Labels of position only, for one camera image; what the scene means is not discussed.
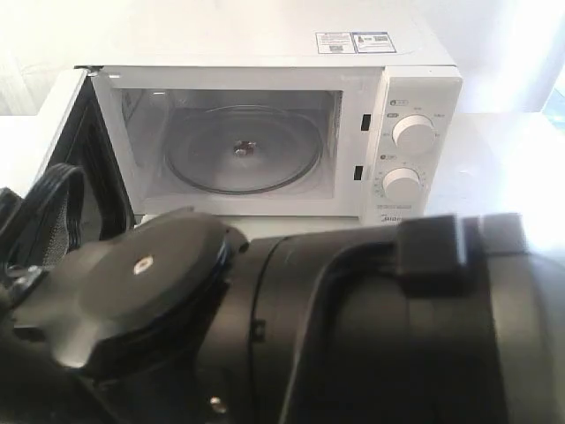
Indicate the white microwave door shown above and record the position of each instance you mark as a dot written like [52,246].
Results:
[87,199]

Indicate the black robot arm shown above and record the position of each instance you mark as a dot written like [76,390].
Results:
[183,320]

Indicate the glass microwave turntable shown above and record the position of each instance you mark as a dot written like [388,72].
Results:
[240,150]

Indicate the white microwave oven body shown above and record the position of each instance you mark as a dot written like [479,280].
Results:
[356,130]

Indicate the lower white timer knob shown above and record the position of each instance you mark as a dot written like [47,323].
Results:
[401,185]

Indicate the upper white control knob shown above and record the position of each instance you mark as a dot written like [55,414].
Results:
[414,134]

